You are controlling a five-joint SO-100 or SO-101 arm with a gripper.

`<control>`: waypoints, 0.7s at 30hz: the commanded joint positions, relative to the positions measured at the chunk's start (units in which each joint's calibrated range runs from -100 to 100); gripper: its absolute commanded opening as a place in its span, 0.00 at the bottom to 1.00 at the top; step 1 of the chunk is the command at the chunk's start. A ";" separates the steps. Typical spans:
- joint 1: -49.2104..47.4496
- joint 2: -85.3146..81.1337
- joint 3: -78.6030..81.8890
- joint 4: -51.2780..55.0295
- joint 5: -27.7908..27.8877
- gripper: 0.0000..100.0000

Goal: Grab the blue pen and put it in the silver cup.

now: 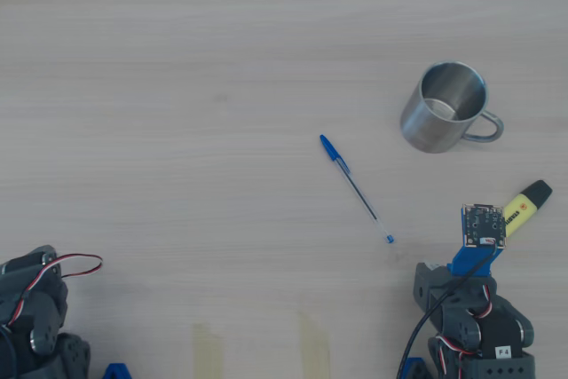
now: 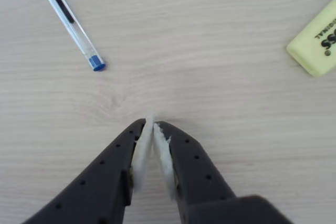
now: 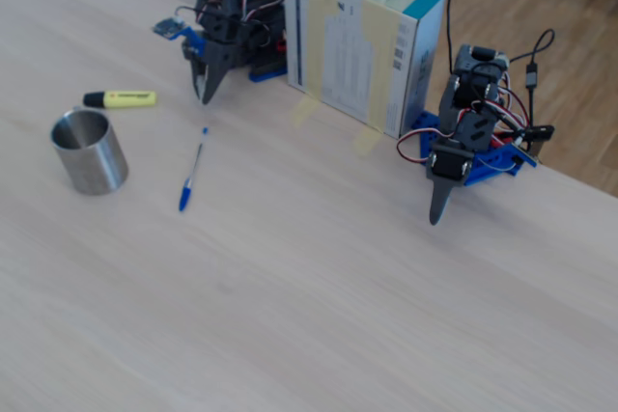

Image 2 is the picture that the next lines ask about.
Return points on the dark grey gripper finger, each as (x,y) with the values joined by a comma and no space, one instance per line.
(99,176)
(199,176)

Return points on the blue capped clear ballpoint pen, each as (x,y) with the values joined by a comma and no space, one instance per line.
(96,62)

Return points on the yellow highlighter marker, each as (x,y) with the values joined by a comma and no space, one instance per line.
(312,51)

